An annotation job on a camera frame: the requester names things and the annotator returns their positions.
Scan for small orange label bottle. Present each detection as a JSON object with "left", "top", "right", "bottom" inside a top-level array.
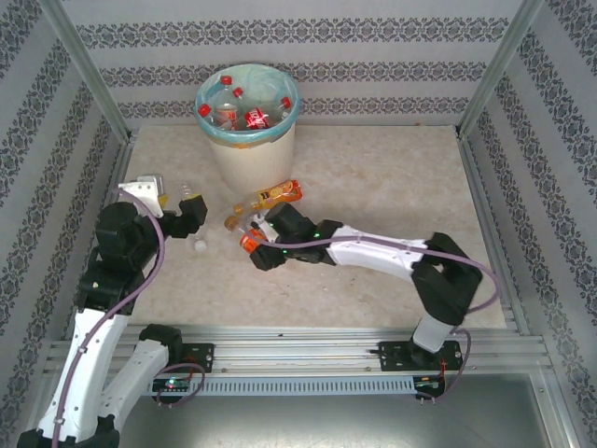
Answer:
[{"left": 224, "top": 214, "right": 263, "bottom": 257}]

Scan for clear bottle white cap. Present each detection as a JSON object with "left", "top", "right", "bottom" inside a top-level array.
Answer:
[{"left": 179, "top": 180, "right": 209, "bottom": 254}]

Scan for orange juice bottle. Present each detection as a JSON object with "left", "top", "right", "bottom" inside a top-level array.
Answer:
[{"left": 231, "top": 179, "right": 303, "bottom": 217}]

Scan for clear bottle red label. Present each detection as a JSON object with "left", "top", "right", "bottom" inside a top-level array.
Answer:
[{"left": 198, "top": 103, "right": 243, "bottom": 131}]

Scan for cream plastic bin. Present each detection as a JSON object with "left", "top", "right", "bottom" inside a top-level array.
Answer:
[{"left": 194, "top": 63, "right": 302, "bottom": 192}]

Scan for blue plastic bin liner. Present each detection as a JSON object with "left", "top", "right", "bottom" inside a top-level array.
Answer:
[{"left": 194, "top": 63, "right": 302, "bottom": 147}]

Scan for small controller board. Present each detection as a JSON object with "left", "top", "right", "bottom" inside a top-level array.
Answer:
[
  {"left": 152, "top": 376, "right": 192, "bottom": 393},
  {"left": 413, "top": 374, "right": 447, "bottom": 392}
]

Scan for grey metal bottom panel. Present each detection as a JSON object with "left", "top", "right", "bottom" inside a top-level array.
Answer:
[{"left": 44, "top": 394, "right": 568, "bottom": 448}]

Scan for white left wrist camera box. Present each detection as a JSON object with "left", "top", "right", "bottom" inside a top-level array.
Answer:
[{"left": 117, "top": 174, "right": 168, "bottom": 219}]

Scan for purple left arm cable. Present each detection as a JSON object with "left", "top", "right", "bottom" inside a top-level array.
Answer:
[{"left": 49, "top": 186, "right": 206, "bottom": 448}]

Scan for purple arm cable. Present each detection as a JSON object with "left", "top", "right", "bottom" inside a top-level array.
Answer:
[
  {"left": 251, "top": 235, "right": 500, "bottom": 407},
  {"left": 49, "top": 186, "right": 206, "bottom": 448}
]

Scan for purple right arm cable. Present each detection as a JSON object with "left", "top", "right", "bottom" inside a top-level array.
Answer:
[{"left": 251, "top": 235, "right": 500, "bottom": 407}]

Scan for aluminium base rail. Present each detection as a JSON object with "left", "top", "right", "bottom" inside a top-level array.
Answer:
[{"left": 44, "top": 323, "right": 554, "bottom": 374}]

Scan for grey slotted cable duct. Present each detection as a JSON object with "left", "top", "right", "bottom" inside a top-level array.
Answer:
[{"left": 62, "top": 375, "right": 419, "bottom": 399}]

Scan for aluminium frame post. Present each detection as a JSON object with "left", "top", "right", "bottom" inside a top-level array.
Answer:
[
  {"left": 458, "top": 0, "right": 546, "bottom": 136},
  {"left": 37, "top": 0, "right": 136, "bottom": 141}
]

